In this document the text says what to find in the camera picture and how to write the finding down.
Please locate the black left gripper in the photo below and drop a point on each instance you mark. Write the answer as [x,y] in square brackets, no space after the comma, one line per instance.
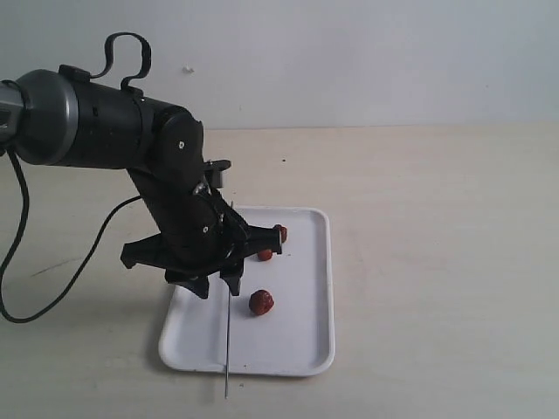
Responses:
[199,234]

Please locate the large red fruit ball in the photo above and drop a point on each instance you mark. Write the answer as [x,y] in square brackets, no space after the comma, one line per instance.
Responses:
[261,302]

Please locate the thin metal skewer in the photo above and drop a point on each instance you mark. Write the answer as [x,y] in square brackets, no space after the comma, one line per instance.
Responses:
[227,346]

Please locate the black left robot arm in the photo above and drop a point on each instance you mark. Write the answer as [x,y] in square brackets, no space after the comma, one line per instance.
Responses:
[53,119]

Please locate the small red fruit ball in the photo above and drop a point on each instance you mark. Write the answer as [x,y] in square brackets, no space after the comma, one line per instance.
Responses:
[264,255]

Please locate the dark red fruit ball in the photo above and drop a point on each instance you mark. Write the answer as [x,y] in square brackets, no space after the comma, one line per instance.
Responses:
[282,231]

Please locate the white rectangular plastic tray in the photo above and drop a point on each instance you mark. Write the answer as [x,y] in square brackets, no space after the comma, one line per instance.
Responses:
[296,338]

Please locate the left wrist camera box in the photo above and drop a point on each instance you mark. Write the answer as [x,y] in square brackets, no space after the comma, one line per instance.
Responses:
[214,172]

